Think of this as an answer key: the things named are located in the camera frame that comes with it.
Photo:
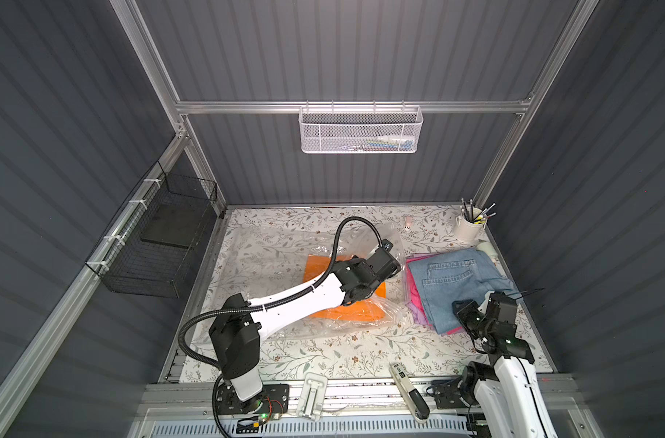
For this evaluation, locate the clear plastic vacuum bag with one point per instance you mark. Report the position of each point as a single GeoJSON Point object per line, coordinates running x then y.
{"type": "Point", "coordinates": [260, 260]}

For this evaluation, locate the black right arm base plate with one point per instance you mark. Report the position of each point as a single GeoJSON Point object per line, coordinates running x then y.
{"type": "Point", "coordinates": [449, 394]}

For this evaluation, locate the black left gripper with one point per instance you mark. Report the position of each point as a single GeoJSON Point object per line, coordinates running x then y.
{"type": "Point", "coordinates": [390, 258]}

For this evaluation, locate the white wire wall basket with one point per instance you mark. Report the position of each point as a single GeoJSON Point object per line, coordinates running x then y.
{"type": "Point", "coordinates": [371, 129]}

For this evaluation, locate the white plastic bracket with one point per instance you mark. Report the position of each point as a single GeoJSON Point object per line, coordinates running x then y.
{"type": "Point", "coordinates": [311, 400]}

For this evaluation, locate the blue jeans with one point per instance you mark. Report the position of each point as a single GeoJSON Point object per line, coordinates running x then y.
{"type": "Point", "coordinates": [442, 279]}

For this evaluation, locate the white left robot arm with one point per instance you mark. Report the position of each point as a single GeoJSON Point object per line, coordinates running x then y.
{"type": "Point", "coordinates": [237, 337]}

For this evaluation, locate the white handheld scanner tool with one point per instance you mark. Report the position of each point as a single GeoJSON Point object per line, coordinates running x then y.
{"type": "Point", "coordinates": [410, 394]}

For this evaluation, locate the pink trousers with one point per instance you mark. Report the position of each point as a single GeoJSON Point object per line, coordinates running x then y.
{"type": "Point", "coordinates": [415, 305]}

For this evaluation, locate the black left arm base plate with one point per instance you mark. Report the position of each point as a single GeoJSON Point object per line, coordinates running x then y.
{"type": "Point", "coordinates": [273, 399]}

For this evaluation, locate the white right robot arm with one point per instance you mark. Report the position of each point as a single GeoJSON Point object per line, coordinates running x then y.
{"type": "Point", "coordinates": [507, 387]}

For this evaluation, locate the cream metal pencil bucket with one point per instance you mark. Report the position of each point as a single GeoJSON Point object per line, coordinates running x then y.
{"type": "Point", "coordinates": [469, 224]}

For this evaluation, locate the mint green pencil sharpener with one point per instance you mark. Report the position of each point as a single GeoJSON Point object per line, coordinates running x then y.
{"type": "Point", "coordinates": [488, 249]}

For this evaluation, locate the black wire side basket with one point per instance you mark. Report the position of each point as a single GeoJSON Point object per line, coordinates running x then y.
{"type": "Point", "coordinates": [158, 250]}

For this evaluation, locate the orange garment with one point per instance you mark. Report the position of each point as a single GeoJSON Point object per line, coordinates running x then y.
{"type": "Point", "coordinates": [367, 311]}

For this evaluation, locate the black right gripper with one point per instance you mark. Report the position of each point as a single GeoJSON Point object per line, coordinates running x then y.
{"type": "Point", "coordinates": [465, 313]}

